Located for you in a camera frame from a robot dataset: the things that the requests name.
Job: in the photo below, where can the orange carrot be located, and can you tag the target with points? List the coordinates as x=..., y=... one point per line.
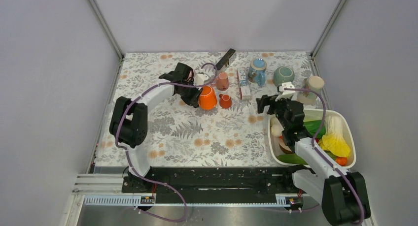
x=342, y=161

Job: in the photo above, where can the cream painted mug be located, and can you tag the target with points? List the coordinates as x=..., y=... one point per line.
x=314, y=83

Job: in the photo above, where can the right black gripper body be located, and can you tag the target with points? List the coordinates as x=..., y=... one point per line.
x=278, y=108

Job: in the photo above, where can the yellow napa cabbage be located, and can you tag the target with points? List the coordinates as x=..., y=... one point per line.
x=333, y=140

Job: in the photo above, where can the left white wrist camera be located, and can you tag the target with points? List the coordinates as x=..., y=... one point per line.
x=201, y=79

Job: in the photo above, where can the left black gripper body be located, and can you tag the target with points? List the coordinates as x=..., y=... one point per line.
x=188, y=90

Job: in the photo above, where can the light pink cup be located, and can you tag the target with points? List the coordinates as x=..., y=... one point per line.
x=190, y=76

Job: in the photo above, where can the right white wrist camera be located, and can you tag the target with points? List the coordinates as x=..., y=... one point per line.
x=286, y=90

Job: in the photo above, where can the white garlic bulb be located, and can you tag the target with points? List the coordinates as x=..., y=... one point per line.
x=276, y=128

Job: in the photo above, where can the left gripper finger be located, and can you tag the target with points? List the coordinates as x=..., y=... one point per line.
x=168, y=76
x=192, y=100

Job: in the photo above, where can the blue butterfly mug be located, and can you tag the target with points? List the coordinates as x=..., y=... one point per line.
x=256, y=72

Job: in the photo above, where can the white plastic basin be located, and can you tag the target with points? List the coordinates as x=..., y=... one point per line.
x=310, y=115

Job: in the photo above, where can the white slotted cable duct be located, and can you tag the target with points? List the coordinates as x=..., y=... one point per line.
x=147, y=200

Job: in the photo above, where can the small orange mug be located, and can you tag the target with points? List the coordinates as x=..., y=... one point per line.
x=225, y=101

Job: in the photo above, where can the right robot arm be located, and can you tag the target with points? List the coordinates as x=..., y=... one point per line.
x=341, y=194

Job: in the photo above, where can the floral tablecloth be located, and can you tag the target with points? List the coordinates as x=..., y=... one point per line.
x=180, y=135

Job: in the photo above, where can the green glazed mug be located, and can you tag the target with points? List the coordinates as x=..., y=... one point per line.
x=283, y=74

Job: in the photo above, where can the white red toothpaste box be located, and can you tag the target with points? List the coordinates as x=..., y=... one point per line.
x=243, y=84

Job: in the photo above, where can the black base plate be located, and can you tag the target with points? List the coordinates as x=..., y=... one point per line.
x=188, y=182

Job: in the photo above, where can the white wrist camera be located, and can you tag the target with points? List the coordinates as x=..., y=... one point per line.
x=201, y=79
x=286, y=90

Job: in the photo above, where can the brown mushroom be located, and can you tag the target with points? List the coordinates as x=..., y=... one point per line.
x=285, y=149

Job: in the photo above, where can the green bok choy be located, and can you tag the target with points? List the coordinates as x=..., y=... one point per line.
x=313, y=126

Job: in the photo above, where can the large orange mug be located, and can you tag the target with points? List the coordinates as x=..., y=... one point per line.
x=207, y=99

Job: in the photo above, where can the pink dotted mug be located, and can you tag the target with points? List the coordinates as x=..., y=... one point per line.
x=222, y=81

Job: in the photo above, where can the green cucumber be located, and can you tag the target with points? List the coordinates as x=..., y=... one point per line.
x=292, y=159

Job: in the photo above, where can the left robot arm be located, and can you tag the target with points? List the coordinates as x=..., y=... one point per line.
x=129, y=121

